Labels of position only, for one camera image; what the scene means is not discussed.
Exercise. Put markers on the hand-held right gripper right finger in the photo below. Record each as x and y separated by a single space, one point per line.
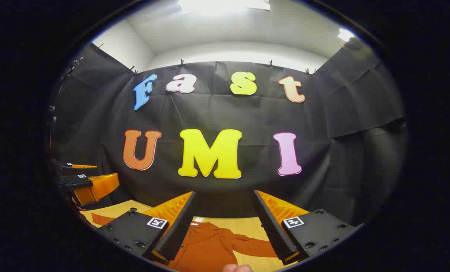
272 226

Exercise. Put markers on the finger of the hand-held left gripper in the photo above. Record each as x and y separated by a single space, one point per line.
96 187
81 166

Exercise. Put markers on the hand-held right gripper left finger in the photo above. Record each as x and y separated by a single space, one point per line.
179 226

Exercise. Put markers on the orange jacket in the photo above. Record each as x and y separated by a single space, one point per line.
210 245

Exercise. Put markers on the white paper tag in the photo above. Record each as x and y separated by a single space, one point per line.
198 219

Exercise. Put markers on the black backdrop cloth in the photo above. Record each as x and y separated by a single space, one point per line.
210 113

